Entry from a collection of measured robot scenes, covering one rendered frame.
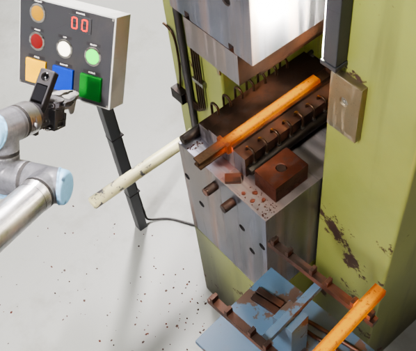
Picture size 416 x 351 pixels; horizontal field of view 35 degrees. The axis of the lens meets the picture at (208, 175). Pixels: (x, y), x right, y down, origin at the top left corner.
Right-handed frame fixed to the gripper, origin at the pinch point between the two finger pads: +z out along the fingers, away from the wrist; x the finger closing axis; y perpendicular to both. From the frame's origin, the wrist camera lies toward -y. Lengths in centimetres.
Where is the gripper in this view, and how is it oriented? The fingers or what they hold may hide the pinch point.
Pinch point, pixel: (74, 91)
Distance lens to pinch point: 193.3
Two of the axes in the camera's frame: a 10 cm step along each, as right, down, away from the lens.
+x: 9.0, 2.9, -3.2
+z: 4.2, -3.4, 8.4
